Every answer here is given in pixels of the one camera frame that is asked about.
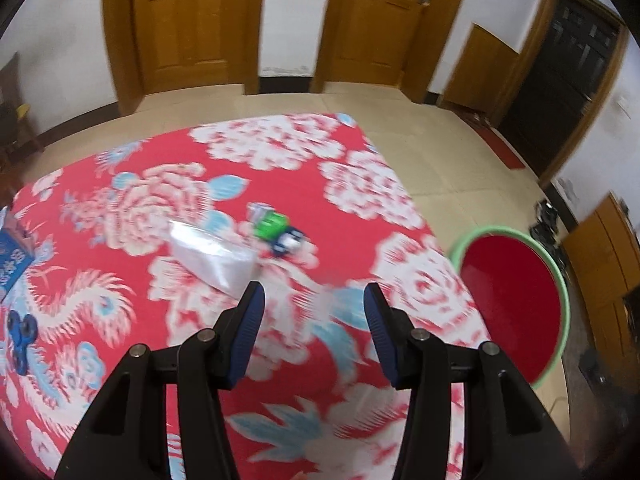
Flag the red basin green rim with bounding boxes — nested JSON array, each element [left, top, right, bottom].
[[448, 226, 570, 388]]

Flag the blue fidget spinner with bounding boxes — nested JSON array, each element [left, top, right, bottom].
[[6, 310, 38, 376]]

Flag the red floral tablecloth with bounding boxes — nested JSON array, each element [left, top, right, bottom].
[[1, 114, 488, 479]]

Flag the wooden sideboard cabinet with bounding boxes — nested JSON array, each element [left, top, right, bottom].
[[561, 194, 639, 391]]

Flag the clear plastic bag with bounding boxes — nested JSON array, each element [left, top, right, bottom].
[[167, 220, 257, 299]]

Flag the black shoes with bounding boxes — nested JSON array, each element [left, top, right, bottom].
[[528, 198, 566, 271]]

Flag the blue white milk carton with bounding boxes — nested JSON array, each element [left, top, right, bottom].
[[0, 206, 35, 300]]

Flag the green toy car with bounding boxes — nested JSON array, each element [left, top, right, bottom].
[[247, 203, 306, 258]]

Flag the red doormat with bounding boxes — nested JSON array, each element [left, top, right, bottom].
[[457, 110, 525, 170]]

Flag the wooden chair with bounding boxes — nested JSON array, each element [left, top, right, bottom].
[[1, 52, 44, 168]]

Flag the small wooden cabinet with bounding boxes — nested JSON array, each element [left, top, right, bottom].
[[442, 24, 518, 114]]

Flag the dark entrance door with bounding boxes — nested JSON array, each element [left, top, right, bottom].
[[488, 0, 629, 184]]

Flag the left wooden door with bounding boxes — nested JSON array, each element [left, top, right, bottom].
[[102, 0, 262, 115]]

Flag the wooden door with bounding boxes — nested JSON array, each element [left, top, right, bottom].
[[310, 0, 462, 103], [102, 0, 262, 115]]

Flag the right wooden door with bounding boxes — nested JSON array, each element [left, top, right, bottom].
[[310, 0, 462, 103]]

